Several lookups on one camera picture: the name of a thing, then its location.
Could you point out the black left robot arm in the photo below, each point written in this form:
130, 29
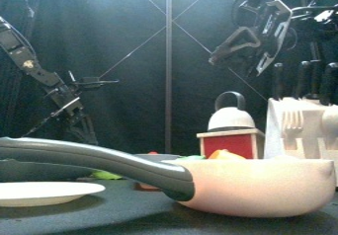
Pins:
17, 51

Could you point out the green toy lime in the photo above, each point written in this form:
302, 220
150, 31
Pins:
106, 175

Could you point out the red toy food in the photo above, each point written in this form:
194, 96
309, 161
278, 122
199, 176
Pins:
152, 152

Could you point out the white plate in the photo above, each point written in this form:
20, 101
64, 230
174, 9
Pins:
44, 193

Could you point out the green toy food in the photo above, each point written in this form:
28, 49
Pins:
191, 157

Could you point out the white toy fork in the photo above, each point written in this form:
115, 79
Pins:
293, 125

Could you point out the red wooden toy stove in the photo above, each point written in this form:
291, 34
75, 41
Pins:
229, 145

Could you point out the orange toy food in pan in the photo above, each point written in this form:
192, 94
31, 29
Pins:
225, 154

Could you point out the metal frame pole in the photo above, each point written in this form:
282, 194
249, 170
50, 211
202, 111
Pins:
168, 64

